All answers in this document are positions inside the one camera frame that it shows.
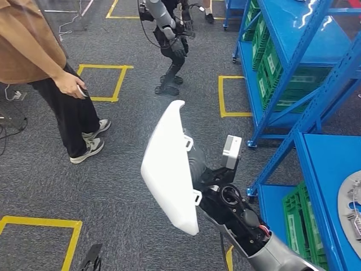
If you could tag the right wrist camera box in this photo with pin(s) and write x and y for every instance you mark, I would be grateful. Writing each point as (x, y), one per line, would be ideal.
(231, 151)

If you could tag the black humanoid robot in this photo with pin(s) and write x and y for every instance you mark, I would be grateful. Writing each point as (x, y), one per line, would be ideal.
(172, 48)

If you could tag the yellow floor tape mark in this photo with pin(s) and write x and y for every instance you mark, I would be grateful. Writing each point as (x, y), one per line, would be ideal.
(111, 9)
(42, 221)

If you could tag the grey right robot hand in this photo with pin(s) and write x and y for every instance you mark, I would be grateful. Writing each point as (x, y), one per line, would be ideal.
(199, 168)

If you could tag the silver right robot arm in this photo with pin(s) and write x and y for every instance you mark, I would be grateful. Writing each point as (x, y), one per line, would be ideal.
(270, 254)

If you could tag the handheld controller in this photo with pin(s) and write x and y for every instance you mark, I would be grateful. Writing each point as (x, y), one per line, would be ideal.
(82, 91)

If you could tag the silver wheel hubcap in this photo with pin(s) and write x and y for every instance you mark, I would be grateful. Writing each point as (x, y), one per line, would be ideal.
(345, 202)

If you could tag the blue metal shelf rack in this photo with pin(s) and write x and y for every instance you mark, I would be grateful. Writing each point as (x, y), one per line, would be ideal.
(310, 33)
(324, 157)

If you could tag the white plastic body part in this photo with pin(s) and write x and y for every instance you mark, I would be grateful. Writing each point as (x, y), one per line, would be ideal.
(169, 175)

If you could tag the person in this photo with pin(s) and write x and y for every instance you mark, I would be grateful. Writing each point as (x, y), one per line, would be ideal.
(65, 112)
(209, 13)

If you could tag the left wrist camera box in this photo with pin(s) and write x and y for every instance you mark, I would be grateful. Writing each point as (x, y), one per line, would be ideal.
(91, 256)

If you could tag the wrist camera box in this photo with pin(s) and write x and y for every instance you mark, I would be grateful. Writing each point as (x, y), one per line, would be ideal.
(91, 256)
(231, 151)

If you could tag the green plastic crate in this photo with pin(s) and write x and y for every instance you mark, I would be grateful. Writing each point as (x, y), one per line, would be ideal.
(261, 41)
(301, 224)
(249, 18)
(270, 74)

